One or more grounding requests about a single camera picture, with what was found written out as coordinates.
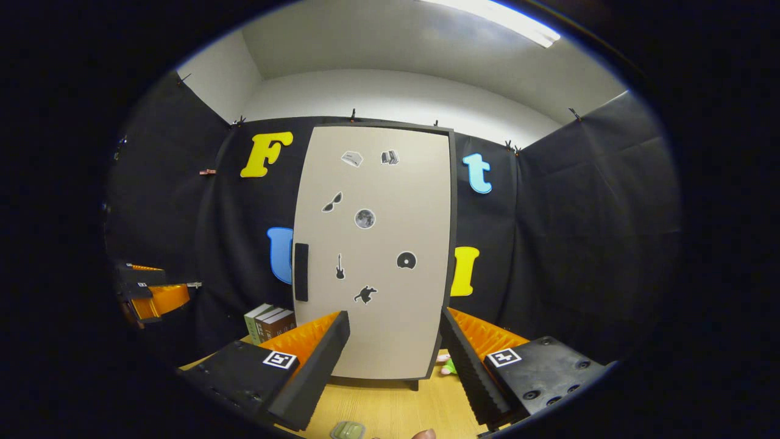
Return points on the black backdrop cloth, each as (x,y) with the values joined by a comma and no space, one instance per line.
(579,244)

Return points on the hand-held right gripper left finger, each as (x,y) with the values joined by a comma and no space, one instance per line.
(317,378)

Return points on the green and white plush toy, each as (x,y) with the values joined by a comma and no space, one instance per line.
(450,367)

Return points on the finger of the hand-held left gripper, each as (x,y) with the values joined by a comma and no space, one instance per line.
(143,275)
(161,300)

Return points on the long ceiling light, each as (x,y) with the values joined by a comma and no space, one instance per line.
(506,21)

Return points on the brown book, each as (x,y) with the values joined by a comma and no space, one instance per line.
(280,326)

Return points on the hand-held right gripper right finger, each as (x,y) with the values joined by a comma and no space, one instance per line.
(466,372)

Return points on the light green book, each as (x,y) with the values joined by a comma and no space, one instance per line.
(251,326)

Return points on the grey cabinet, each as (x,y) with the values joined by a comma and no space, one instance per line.
(454,244)

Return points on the beige cabinet door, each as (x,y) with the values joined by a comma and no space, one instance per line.
(396,201)

